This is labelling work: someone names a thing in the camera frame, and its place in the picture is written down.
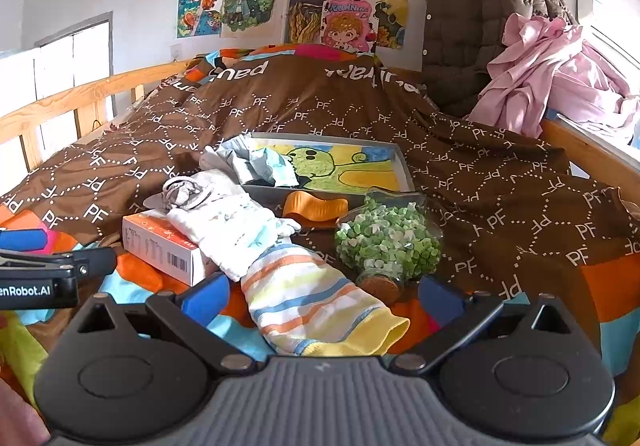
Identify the wooden bed rail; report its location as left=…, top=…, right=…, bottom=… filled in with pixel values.
left=0, top=58, right=202, bottom=173
left=540, top=115, right=640, bottom=208

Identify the orange-haired mermaid drawing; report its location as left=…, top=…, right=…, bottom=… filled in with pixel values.
left=175, top=0, right=227, bottom=39

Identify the blue face mask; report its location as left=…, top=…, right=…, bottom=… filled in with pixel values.
left=232, top=147, right=299, bottom=188

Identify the dark blue swirly drawing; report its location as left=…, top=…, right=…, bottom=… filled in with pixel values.
left=284, top=0, right=354, bottom=46

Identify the orange wavy plastic piece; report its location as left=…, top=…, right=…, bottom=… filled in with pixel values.
left=282, top=189, right=351, bottom=228

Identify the brown printed duvet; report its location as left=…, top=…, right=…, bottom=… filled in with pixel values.
left=0, top=44, right=640, bottom=407

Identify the glass jar of green stars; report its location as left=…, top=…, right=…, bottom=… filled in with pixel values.
left=334, top=193, right=446, bottom=305

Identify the white air conditioner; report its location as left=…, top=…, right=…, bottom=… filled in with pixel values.
left=576, top=0, right=640, bottom=63

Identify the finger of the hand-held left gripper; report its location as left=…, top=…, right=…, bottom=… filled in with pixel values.
left=0, top=245, right=119, bottom=278
left=0, top=228, right=50, bottom=253

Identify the pink crumpled garment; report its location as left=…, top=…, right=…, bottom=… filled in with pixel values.
left=466, top=13, right=640, bottom=140

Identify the orange and white carton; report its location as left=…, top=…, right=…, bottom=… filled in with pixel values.
left=121, top=209, right=222, bottom=288

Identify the pastel striped sock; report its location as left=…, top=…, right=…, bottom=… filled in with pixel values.
left=240, top=243, right=412, bottom=358

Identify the pink cartoon girl poster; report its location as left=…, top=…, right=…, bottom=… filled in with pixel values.
left=318, top=0, right=377, bottom=53

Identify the person's pink fuzzy clothing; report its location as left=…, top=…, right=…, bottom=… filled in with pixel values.
left=0, top=375, right=51, bottom=446

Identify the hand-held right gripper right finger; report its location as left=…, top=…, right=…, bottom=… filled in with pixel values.
left=391, top=275, right=576, bottom=373

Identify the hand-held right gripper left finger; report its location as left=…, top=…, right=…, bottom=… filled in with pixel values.
left=66, top=271, right=255, bottom=373

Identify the shallow grey box with drawing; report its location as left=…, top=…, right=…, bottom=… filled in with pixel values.
left=219, top=130, right=417, bottom=200

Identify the brown quilted jacket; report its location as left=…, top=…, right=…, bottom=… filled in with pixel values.
left=422, top=0, right=576, bottom=118

